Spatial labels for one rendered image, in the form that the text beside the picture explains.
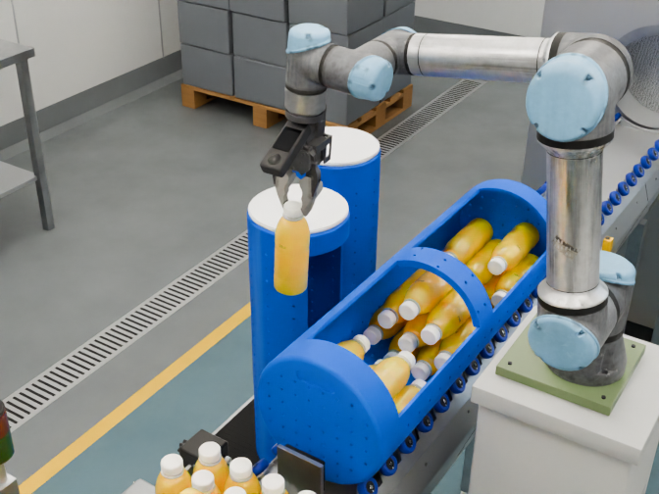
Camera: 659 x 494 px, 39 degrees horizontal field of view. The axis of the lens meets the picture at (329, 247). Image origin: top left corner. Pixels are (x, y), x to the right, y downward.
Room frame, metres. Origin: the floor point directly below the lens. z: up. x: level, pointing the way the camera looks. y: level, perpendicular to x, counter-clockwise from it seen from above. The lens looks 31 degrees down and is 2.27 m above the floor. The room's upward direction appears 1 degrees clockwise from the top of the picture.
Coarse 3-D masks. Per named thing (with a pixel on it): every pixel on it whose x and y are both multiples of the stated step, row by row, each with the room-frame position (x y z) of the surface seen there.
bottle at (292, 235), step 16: (288, 224) 1.56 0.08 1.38; (304, 224) 1.57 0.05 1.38; (288, 240) 1.55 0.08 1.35; (304, 240) 1.56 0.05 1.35; (288, 256) 1.56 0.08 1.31; (304, 256) 1.57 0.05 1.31; (288, 272) 1.56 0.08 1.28; (304, 272) 1.57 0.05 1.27; (288, 288) 1.56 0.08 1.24; (304, 288) 1.57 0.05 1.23
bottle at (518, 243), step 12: (516, 228) 1.99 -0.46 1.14; (528, 228) 1.99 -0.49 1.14; (504, 240) 1.93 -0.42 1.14; (516, 240) 1.93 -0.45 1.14; (528, 240) 1.95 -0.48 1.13; (492, 252) 1.91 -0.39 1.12; (504, 252) 1.88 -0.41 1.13; (516, 252) 1.89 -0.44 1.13; (528, 252) 1.94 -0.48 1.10; (516, 264) 1.88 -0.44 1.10
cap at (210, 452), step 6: (204, 444) 1.26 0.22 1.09; (210, 444) 1.26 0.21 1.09; (216, 444) 1.26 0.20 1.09; (204, 450) 1.25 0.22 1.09; (210, 450) 1.25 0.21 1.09; (216, 450) 1.25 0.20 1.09; (204, 456) 1.23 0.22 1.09; (210, 456) 1.23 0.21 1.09; (216, 456) 1.24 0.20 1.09; (204, 462) 1.23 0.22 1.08; (210, 462) 1.23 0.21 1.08
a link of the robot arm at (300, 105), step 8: (288, 96) 1.57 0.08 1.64; (296, 96) 1.56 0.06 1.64; (304, 96) 1.56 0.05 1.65; (312, 96) 1.56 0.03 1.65; (320, 96) 1.57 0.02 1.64; (288, 104) 1.57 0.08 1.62; (296, 104) 1.56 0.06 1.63; (304, 104) 1.56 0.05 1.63; (312, 104) 1.56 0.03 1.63; (320, 104) 1.57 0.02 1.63; (296, 112) 1.56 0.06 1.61; (304, 112) 1.56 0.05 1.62; (312, 112) 1.56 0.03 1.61; (320, 112) 1.57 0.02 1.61
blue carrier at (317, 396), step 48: (480, 192) 2.10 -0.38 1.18; (528, 192) 2.01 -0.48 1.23; (432, 240) 2.00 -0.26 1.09; (384, 288) 1.80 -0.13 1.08; (480, 288) 1.65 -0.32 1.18; (528, 288) 1.80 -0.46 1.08; (336, 336) 1.63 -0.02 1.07; (480, 336) 1.59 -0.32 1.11; (288, 384) 1.36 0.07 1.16; (336, 384) 1.30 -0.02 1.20; (432, 384) 1.41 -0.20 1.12; (288, 432) 1.36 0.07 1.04; (336, 432) 1.30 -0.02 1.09; (384, 432) 1.26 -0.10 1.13; (336, 480) 1.30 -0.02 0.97
